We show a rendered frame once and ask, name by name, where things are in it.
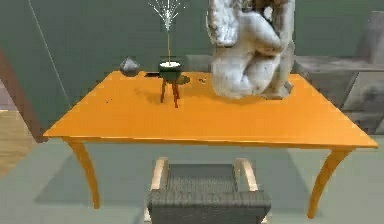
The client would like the orange wooden table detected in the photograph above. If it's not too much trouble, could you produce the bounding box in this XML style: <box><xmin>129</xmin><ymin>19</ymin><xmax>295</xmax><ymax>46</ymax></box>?
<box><xmin>43</xmin><ymin>69</ymin><xmax>380</xmax><ymax>220</ymax></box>

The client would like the dark green plant pot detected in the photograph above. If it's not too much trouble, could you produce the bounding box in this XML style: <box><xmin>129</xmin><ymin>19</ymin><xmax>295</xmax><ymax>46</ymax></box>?
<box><xmin>147</xmin><ymin>0</ymin><xmax>188</xmax><ymax>109</ymax></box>

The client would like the white stone statue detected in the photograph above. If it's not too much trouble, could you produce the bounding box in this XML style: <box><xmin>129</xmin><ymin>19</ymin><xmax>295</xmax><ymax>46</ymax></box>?
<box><xmin>205</xmin><ymin>0</ymin><xmax>297</xmax><ymax>101</ymax></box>

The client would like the grey faceted stone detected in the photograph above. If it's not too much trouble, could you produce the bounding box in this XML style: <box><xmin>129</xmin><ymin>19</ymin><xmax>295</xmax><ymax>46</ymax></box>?
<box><xmin>119</xmin><ymin>56</ymin><xmax>141</xmax><ymax>78</ymax></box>

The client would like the grey woven seat chair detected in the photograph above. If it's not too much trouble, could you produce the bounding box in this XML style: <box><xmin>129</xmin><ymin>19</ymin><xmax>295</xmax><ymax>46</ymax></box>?
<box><xmin>143</xmin><ymin>156</ymin><xmax>273</xmax><ymax>224</ymax></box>

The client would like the brown door frame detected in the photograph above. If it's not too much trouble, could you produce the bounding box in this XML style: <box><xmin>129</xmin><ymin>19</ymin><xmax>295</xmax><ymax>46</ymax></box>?
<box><xmin>0</xmin><ymin>46</ymin><xmax>50</xmax><ymax>144</ymax></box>

